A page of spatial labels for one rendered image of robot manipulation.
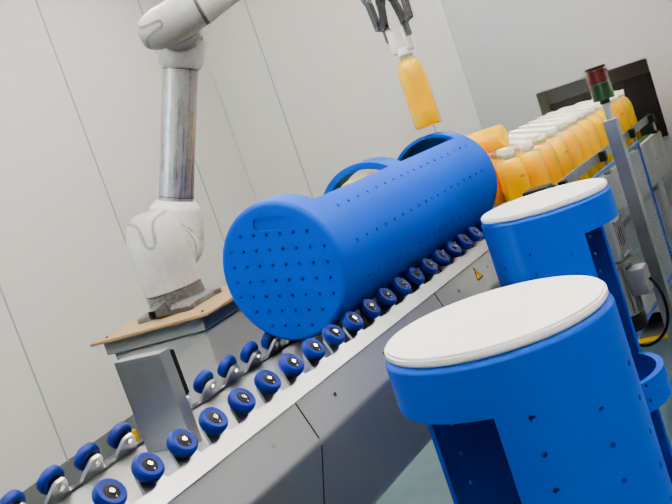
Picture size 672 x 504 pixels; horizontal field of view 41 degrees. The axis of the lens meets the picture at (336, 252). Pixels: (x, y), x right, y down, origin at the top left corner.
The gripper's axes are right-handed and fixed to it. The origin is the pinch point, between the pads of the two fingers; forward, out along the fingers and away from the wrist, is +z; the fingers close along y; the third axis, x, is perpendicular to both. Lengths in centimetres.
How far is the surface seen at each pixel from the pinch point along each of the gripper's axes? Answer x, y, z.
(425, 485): 41, -70, 150
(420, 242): -48, 13, 46
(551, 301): -122, 69, 44
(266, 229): -83, 2, 30
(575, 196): -43, 48, 45
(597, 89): 45, 32, 31
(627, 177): 46, 33, 59
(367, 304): -74, 12, 51
